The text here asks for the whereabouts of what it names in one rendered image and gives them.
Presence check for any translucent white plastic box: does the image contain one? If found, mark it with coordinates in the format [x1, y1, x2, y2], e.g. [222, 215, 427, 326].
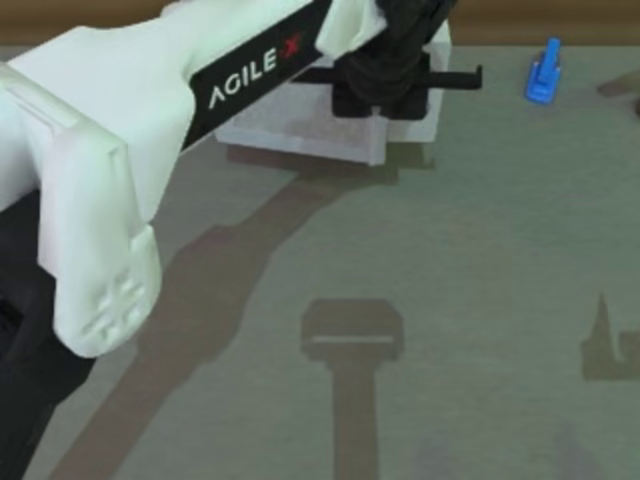
[213, 19, 454, 167]

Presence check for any small blue plastic toy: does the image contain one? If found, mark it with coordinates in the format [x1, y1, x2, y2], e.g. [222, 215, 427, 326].
[523, 37, 563, 105]

